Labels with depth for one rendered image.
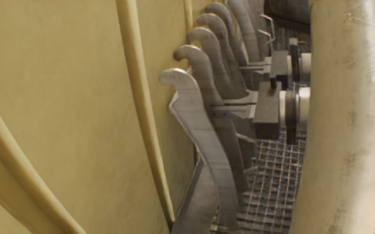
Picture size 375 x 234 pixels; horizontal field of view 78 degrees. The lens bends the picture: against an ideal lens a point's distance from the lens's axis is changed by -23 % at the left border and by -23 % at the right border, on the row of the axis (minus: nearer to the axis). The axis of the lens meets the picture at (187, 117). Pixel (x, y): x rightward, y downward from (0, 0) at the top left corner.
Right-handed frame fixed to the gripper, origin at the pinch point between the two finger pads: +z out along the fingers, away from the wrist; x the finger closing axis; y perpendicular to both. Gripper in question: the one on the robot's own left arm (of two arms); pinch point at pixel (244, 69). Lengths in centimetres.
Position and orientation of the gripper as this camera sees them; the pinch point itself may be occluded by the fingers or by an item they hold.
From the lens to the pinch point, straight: 85.0
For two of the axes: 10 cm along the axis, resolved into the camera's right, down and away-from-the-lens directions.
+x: 3.0, -6.8, 6.7
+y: 2.7, 7.3, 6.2
